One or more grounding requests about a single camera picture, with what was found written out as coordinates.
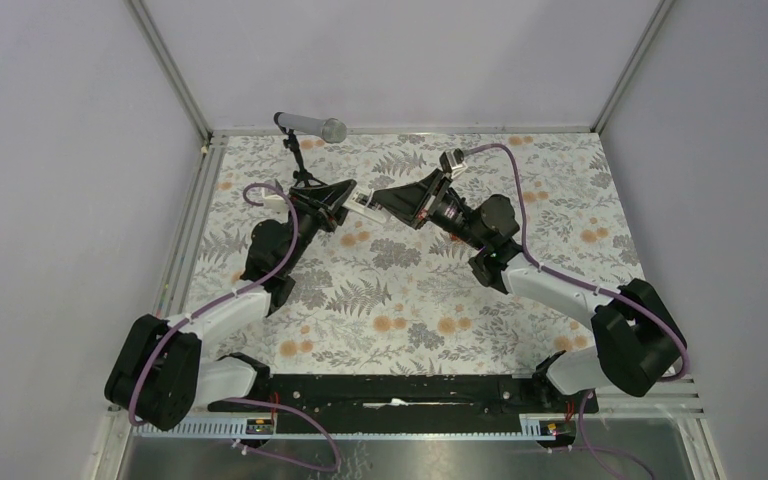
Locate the floral patterned table mat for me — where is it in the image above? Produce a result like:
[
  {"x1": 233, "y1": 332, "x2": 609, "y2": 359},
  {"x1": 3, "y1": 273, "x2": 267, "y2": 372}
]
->
[{"x1": 206, "y1": 133, "x2": 642, "y2": 375}]

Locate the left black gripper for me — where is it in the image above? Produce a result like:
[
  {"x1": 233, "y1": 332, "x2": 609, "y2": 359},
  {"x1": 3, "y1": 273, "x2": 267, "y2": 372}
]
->
[{"x1": 281, "y1": 181, "x2": 359, "y2": 274}]

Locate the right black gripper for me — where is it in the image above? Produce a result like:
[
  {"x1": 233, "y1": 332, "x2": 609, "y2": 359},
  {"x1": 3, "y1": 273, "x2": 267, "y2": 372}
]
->
[{"x1": 373, "y1": 169, "x2": 488, "y2": 251}]

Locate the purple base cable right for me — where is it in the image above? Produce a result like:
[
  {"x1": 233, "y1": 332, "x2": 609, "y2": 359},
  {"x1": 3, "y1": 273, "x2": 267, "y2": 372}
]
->
[{"x1": 542, "y1": 390, "x2": 657, "y2": 480}]

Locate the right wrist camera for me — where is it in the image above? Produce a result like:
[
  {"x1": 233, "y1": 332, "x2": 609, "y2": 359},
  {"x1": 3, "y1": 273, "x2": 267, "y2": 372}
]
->
[{"x1": 439, "y1": 149, "x2": 468, "y2": 180}]

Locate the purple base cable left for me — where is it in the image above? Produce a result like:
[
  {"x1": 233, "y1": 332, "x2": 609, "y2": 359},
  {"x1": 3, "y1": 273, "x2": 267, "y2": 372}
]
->
[{"x1": 218, "y1": 397, "x2": 344, "y2": 472}]

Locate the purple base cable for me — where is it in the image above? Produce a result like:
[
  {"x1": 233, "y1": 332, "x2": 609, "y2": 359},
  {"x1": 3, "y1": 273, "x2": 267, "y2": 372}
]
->
[
  {"x1": 218, "y1": 397, "x2": 344, "y2": 472},
  {"x1": 542, "y1": 390, "x2": 657, "y2": 480}
]

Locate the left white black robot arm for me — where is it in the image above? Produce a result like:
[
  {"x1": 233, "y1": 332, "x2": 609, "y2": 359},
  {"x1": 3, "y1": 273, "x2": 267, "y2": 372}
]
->
[{"x1": 104, "y1": 180, "x2": 357, "y2": 431}]

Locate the black mini tripod stand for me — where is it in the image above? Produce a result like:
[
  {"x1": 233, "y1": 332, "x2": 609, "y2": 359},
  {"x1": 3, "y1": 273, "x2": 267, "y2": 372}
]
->
[{"x1": 282, "y1": 130, "x2": 326, "y2": 188}]

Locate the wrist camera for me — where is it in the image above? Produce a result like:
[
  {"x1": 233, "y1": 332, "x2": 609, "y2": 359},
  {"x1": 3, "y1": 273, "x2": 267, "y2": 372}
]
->
[
  {"x1": 255, "y1": 188, "x2": 290, "y2": 214},
  {"x1": 439, "y1": 149, "x2": 468, "y2": 180}
]

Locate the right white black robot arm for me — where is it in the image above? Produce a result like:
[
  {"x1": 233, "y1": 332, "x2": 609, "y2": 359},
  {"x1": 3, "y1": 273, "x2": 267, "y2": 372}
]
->
[{"x1": 367, "y1": 170, "x2": 686, "y2": 412}]

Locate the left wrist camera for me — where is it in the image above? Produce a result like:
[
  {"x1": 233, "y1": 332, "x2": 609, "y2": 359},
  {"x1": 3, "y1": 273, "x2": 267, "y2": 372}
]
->
[{"x1": 255, "y1": 188, "x2": 290, "y2": 214}]

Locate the grey microphone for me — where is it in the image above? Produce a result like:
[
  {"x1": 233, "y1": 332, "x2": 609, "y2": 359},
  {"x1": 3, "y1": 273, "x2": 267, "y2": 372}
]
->
[{"x1": 273, "y1": 112, "x2": 348, "y2": 144}]

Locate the white remote control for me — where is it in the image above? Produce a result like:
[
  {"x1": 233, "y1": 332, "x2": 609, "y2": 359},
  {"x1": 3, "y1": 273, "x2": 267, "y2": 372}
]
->
[{"x1": 343, "y1": 188, "x2": 390, "y2": 224}]

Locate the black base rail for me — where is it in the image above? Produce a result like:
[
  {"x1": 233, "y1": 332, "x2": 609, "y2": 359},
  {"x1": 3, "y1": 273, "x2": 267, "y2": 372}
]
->
[{"x1": 207, "y1": 374, "x2": 598, "y2": 435}]

